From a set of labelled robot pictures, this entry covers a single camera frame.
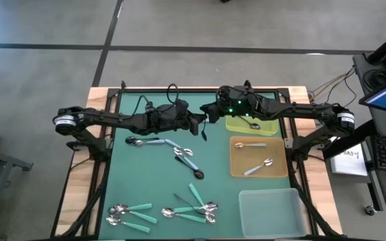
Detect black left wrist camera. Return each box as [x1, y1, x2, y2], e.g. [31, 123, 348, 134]
[175, 98, 190, 114]

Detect green table mat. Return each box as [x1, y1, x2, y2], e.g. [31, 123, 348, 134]
[98, 90, 312, 240]

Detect coiled black cable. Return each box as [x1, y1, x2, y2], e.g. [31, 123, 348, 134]
[362, 68, 386, 92]

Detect black aluminium table frame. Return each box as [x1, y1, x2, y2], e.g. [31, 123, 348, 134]
[50, 80, 343, 241]

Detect orange plastic bin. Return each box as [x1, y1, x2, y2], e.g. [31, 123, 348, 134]
[229, 135, 290, 178]

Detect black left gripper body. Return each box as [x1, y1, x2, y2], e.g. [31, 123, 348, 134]
[151, 106, 196, 132]

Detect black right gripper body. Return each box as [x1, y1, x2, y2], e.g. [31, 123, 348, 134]
[218, 86, 259, 118]

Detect yellow cable bundle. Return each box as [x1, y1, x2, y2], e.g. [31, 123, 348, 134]
[308, 66, 357, 103]

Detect clear plastic bin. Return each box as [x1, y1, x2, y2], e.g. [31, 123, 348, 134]
[238, 187, 308, 239]

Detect white printed paper sheet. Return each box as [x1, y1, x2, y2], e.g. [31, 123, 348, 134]
[330, 143, 369, 177]

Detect yellow plastic bin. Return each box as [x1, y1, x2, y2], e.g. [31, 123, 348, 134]
[225, 114, 279, 137]

